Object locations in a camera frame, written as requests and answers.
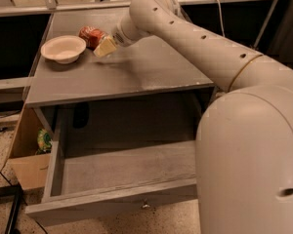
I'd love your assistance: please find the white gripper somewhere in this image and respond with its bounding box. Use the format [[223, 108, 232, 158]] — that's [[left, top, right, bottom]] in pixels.
[[94, 15, 149, 58]]

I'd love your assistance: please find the red coke can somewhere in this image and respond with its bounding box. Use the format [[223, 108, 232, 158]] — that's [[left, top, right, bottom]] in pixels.
[[78, 26, 105, 50]]

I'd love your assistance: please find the white paper bowl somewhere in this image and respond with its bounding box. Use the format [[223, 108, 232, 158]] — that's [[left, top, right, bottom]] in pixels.
[[40, 35, 86, 64]]

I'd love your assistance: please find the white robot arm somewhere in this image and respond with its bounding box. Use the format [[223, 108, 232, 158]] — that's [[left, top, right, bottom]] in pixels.
[[112, 0, 293, 234]]

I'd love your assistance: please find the open grey top drawer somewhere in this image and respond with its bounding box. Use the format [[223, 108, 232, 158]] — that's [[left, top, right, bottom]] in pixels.
[[25, 122, 196, 226]]

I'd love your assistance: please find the metal drawer knob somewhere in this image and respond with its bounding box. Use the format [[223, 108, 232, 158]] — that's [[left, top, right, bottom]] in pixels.
[[141, 199, 150, 210]]

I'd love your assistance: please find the grey wooden cabinet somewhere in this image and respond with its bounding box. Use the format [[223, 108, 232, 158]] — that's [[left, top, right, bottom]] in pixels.
[[21, 4, 219, 154]]

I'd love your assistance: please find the green snack bag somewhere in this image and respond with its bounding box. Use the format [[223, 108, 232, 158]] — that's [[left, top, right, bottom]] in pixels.
[[36, 129, 52, 155]]

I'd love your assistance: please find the cardboard box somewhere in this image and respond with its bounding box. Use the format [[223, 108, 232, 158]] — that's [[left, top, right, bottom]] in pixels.
[[8, 108, 51, 190]]

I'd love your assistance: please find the black floor stand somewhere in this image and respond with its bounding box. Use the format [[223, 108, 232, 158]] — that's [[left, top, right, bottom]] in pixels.
[[0, 184, 22, 234]]

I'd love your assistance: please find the metal diagonal rod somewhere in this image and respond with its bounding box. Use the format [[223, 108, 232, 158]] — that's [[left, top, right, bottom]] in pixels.
[[253, 0, 278, 50]]

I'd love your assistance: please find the back grey shelf rail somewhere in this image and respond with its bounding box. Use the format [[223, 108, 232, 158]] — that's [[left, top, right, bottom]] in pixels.
[[0, 0, 281, 18]]

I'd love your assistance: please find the grey wooden rail left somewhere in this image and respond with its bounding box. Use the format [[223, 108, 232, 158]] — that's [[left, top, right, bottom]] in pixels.
[[0, 77, 32, 103]]

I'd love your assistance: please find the white cable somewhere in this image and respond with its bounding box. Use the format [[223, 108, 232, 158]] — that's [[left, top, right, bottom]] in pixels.
[[202, 0, 227, 37]]

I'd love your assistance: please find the black cable on floor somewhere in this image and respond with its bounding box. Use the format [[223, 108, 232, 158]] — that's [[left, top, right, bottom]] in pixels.
[[0, 151, 49, 234]]

